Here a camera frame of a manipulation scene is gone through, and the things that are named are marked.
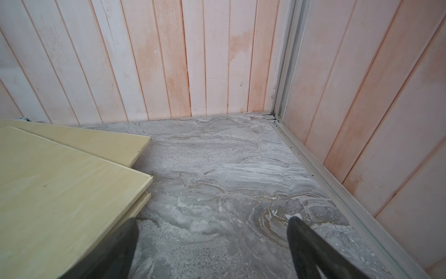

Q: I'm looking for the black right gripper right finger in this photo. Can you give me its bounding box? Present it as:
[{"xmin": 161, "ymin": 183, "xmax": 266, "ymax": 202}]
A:
[{"xmin": 287, "ymin": 216, "xmax": 368, "ymax": 279}]

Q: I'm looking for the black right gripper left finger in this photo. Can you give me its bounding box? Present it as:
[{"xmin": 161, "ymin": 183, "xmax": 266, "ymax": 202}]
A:
[{"xmin": 61, "ymin": 218, "xmax": 139, "ymax": 279}]

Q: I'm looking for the plywood board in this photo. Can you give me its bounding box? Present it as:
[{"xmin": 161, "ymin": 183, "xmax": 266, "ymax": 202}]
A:
[
  {"xmin": 1, "ymin": 120, "xmax": 151, "ymax": 167},
  {"xmin": 1, "ymin": 127, "xmax": 153, "ymax": 279},
  {"xmin": 116, "ymin": 192, "xmax": 151, "ymax": 226}
]

